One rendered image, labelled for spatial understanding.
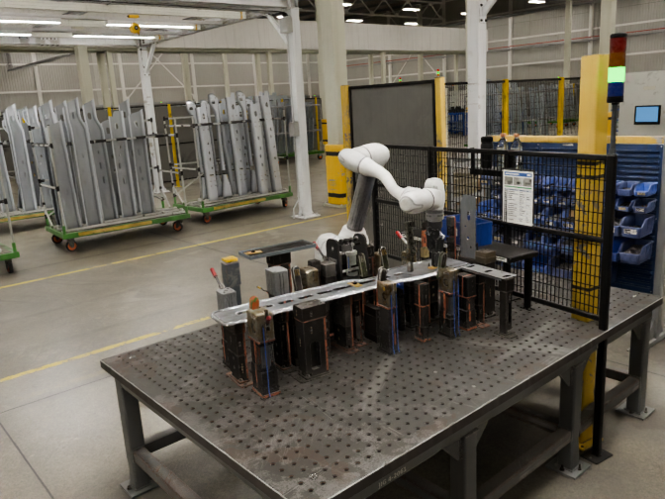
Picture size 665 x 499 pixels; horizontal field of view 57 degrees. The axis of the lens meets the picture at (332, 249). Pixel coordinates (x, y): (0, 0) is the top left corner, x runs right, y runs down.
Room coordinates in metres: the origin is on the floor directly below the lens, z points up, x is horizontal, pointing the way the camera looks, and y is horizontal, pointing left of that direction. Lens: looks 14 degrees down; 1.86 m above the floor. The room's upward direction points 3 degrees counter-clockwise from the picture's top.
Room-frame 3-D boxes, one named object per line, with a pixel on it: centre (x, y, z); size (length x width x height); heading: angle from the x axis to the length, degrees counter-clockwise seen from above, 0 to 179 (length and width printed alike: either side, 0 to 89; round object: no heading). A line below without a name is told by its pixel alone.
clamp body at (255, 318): (2.33, 0.31, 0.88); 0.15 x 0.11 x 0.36; 31
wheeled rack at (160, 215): (9.21, 3.25, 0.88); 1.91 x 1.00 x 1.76; 127
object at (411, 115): (5.67, -0.61, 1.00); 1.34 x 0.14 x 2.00; 40
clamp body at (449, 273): (2.83, -0.55, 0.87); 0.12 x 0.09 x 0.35; 31
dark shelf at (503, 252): (3.43, -0.76, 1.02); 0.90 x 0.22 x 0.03; 31
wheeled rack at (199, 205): (10.79, 1.71, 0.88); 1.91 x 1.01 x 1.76; 132
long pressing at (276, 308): (2.78, -0.08, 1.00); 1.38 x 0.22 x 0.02; 121
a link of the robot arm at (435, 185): (2.98, -0.51, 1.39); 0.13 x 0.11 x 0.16; 136
